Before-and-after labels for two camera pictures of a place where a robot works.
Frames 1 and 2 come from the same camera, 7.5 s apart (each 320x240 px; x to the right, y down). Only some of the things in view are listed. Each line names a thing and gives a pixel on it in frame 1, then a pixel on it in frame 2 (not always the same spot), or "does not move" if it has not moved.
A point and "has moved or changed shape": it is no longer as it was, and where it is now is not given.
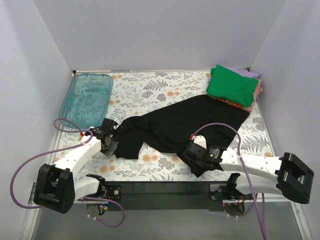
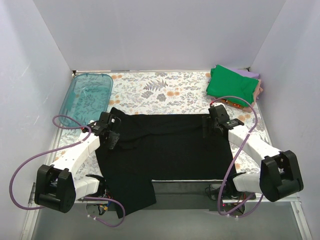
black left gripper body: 110,145 → 111,131
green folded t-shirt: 229,86 does not move
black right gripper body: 189,152 → 211,124
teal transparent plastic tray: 86,100 does not move
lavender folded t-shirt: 245,73 does not move
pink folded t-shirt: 259,90 does not move
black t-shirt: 205,119 has moved or changed shape
